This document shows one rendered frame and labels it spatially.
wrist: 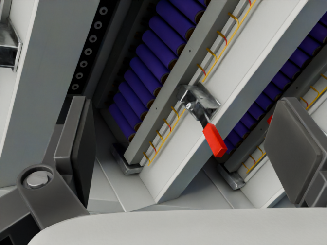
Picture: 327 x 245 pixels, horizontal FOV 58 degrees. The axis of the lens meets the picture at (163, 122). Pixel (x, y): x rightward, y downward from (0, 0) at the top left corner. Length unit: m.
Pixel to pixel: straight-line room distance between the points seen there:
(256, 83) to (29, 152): 0.25
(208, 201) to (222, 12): 0.29
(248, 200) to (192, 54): 0.30
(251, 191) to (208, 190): 0.08
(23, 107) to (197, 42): 0.18
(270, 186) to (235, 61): 0.26
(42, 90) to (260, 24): 0.21
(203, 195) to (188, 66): 0.23
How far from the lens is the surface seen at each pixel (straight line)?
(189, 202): 0.45
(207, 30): 0.32
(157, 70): 0.37
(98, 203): 0.39
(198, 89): 0.34
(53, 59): 0.26
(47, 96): 0.29
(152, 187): 0.42
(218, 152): 0.27
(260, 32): 0.31
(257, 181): 0.53
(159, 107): 0.35
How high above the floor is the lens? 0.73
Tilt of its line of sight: 27 degrees down
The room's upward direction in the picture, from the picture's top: 76 degrees counter-clockwise
